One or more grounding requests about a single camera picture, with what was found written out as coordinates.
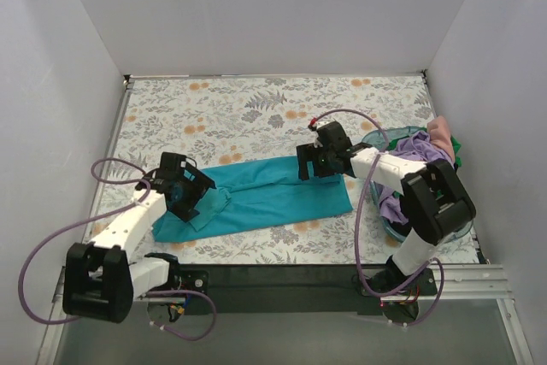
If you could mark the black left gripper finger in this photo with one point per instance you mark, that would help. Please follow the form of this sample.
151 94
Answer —
184 210
199 180

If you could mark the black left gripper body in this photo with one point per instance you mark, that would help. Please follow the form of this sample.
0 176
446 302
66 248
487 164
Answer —
198 192

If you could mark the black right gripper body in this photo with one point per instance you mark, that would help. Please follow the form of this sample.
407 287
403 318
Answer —
308 161

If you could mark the teal t shirt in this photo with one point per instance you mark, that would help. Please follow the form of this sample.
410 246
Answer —
255 195

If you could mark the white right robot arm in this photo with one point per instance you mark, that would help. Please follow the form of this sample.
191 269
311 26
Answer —
433 198

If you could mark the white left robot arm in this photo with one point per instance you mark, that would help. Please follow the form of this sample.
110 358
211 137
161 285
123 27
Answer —
101 282

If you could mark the floral table mat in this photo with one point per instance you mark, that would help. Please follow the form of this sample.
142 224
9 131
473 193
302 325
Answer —
230 120

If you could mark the lilac t shirt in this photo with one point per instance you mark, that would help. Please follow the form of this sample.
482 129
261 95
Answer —
419 147

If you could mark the pink t shirt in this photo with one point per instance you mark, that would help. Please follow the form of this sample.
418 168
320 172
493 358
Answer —
440 136

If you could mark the green t shirt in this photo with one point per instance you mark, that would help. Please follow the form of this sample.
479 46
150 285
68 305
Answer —
456 146

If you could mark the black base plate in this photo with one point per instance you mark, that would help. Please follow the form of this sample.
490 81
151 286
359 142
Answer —
261 289

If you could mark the aluminium frame rail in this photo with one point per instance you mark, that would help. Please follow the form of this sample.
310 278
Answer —
471 320

